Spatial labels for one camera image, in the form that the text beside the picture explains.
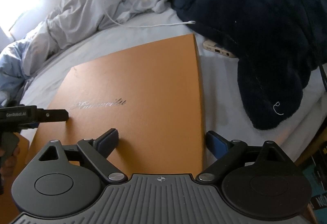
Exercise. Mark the navy fleece blanket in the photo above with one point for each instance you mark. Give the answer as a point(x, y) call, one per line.
point(255, 22)

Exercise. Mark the white gold phone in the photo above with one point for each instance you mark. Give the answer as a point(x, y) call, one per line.
point(219, 50)

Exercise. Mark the grey duvet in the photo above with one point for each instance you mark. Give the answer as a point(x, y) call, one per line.
point(89, 1)

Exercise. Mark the orange box lid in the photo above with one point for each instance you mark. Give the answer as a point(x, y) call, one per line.
point(140, 73)

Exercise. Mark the person's left hand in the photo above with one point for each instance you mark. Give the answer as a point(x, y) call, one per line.
point(10, 164)

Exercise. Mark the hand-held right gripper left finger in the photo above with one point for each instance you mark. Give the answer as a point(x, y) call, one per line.
point(109, 138)

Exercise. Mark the wooden bed frame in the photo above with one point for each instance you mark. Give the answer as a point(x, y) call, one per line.
point(314, 144)

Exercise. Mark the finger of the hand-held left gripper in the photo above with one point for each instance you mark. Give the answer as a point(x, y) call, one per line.
point(55, 115)

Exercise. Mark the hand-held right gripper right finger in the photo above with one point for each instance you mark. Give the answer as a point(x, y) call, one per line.
point(217, 144)

